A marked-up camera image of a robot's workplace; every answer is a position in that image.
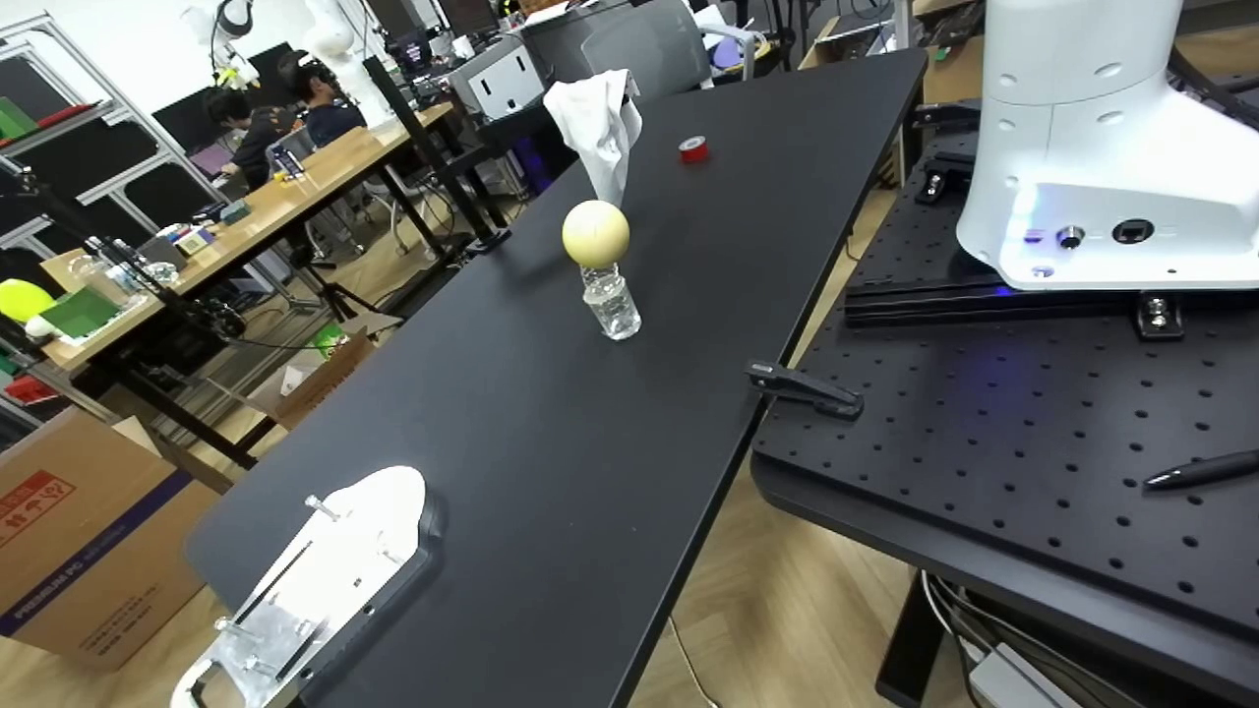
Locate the yellow green round object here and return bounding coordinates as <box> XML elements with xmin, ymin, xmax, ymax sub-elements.
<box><xmin>0</xmin><ymin>278</ymin><xmax>56</xmax><ymax>324</ymax></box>

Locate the silver metal mount plate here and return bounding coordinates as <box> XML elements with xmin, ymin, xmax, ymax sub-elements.
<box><xmin>170</xmin><ymin>465</ymin><xmax>431</xmax><ymax>708</ymax></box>

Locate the small open cardboard box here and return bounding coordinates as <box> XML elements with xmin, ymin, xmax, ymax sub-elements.
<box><xmin>248</xmin><ymin>331</ymin><xmax>379</xmax><ymax>430</ymax></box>

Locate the person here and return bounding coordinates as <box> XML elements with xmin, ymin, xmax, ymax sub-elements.
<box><xmin>203</xmin><ymin>87</ymin><xmax>294</xmax><ymax>191</ymax></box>
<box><xmin>277</xmin><ymin>51</ymin><xmax>368</xmax><ymax>150</ymax></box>

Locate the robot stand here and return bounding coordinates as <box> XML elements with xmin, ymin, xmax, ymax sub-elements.
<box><xmin>749</xmin><ymin>93</ymin><xmax>1259</xmax><ymax>708</ymax></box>

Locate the cream yellow ball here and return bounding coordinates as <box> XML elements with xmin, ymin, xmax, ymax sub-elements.
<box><xmin>562</xmin><ymin>201</ymin><xmax>631</xmax><ymax>269</ymax></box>

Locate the white power strip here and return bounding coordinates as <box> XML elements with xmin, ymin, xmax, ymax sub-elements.
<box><xmin>968</xmin><ymin>643</ymin><xmax>1083</xmax><ymax>708</ymax></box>

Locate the green flat sheet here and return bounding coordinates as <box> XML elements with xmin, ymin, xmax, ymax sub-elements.
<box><xmin>39</xmin><ymin>286</ymin><xmax>123</xmax><ymax>340</ymax></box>

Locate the clear plastic bottle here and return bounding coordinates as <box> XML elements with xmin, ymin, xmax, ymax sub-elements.
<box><xmin>580</xmin><ymin>262</ymin><xmax>643</xmax><ymax>342</ymax></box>

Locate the white cloth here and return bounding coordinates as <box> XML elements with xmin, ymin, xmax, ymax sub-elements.
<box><xmin>543</xmin><ymin>69</ymin><xmax>644</xmax><ymax>208</ymax></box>

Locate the black clamp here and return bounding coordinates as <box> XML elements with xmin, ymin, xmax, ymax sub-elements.
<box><xmin>745</xmin><ymin>361</ymin><xmax>866</xmax><ymax>421</ymax></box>

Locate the white box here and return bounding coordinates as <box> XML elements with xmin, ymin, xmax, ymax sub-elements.
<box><xmin>449</xmin><ymin>37</ymin><xmax>548</xmax><ymax>121</ymax></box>

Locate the metal frame shelf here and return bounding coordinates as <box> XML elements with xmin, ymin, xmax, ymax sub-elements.
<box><xmin>0</xmin><ymin>12</ymin><xmax>229</xmax><ymax>286</ymax></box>

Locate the black pen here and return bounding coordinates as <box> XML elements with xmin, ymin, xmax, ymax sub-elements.
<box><xmin>1143</xmin><ymin>449</ymin><xmax>1259</xmax><ymax>491</ymax></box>

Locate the grey office chair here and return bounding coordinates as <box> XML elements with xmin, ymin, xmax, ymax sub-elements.
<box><xmin>519</xmin><ymin>0</ymin><xmax>714</xmax><ymax>99</ymax></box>

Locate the large cardboard box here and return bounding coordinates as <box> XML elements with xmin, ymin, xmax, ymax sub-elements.
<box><xmin>0</xmin><ymin>406</ymin><xmax>223</xmax><ymax>673</ymax></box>

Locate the wooden desk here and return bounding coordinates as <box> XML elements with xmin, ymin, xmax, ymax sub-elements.
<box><xmin>39</xmin><ymin>102</ymin><xmax>473</xmax><ymax>471</ymax></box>

